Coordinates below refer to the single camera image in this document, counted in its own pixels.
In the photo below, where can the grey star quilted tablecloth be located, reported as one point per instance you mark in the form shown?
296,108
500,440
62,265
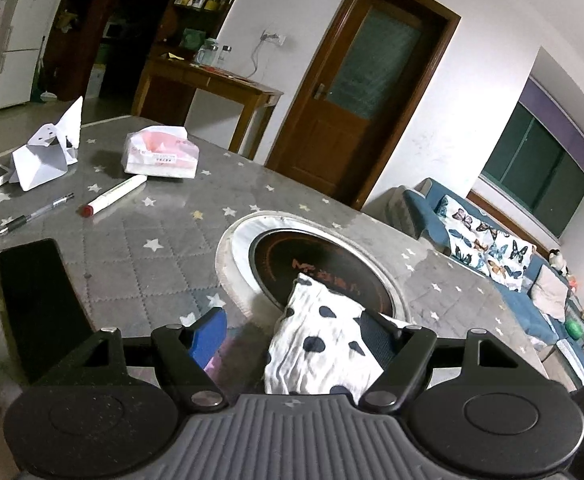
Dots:
147,270

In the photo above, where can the wooden side table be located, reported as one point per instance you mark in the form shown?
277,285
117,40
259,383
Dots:
212,80

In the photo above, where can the white polka dot pants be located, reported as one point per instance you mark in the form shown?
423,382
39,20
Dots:
317,350

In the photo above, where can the glass jar with dark lid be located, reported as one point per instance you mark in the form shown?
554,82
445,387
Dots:
225,55

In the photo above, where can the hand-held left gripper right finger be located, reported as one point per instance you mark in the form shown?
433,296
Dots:
412,355

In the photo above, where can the green framed window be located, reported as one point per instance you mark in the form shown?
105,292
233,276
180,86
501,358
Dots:
537,170

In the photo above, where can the brown wooden door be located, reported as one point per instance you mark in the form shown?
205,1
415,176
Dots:
322,135

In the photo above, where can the panda plush toy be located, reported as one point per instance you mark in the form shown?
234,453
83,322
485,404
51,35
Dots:
558,260

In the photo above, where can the glass mug with lid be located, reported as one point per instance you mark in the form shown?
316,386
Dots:
206,52

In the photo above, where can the green ball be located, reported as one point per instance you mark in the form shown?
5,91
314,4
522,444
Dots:
574,330

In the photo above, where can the beige cushion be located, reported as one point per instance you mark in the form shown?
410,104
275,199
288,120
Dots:
552,292

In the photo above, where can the pink white tissue pack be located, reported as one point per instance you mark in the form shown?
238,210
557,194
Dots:
157,160

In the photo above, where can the white microwave oven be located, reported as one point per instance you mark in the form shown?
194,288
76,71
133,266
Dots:
112,30

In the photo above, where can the butterfly print cushion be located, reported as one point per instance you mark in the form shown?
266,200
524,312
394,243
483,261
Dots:
512,265
464,230

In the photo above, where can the blue sofa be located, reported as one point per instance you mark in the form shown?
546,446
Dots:
427,215

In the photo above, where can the round black induction cooker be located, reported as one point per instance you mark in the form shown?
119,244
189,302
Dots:
282,255

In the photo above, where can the orange plush toy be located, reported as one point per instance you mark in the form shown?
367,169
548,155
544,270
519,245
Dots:
574,283

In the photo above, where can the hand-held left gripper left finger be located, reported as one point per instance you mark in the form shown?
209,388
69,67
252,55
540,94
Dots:
207,337

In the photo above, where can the dark wooden shelf cabinet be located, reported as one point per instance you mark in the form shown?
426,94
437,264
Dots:
137,15

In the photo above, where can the black ballpoint pen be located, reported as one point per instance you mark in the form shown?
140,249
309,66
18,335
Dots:
27,218

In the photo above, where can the folded white paper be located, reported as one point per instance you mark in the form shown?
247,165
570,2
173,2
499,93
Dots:
37,165

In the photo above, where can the white refrigerator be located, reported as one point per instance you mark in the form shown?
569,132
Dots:
12,50

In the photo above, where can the black smartphone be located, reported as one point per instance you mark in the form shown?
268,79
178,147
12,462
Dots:
37,305

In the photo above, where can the round black induction cooktop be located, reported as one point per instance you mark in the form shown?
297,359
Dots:
234,255

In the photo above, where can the white mop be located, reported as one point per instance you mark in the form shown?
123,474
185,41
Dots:
47,96

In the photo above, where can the green box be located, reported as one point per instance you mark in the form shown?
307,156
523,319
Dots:
190,38

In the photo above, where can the white wall socket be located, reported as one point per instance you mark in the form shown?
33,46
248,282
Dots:
274,37

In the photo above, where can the white marker pen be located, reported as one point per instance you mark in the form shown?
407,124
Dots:
117,192

